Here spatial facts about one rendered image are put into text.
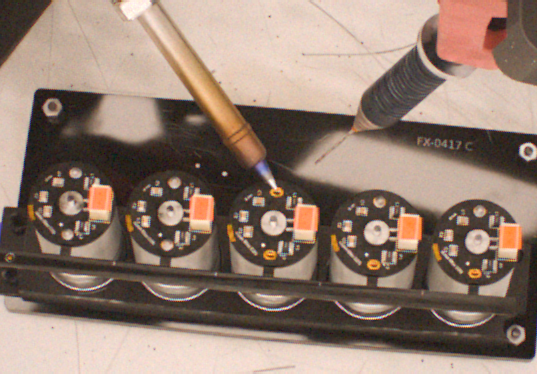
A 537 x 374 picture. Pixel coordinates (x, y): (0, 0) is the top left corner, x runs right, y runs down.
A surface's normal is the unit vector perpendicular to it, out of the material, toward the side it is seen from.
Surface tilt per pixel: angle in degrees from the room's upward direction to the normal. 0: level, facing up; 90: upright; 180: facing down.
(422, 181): 0
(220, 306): 0
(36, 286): 0
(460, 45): 99
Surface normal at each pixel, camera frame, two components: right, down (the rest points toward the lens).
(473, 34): -0.12, 0.97
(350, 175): 0.00, -0.34
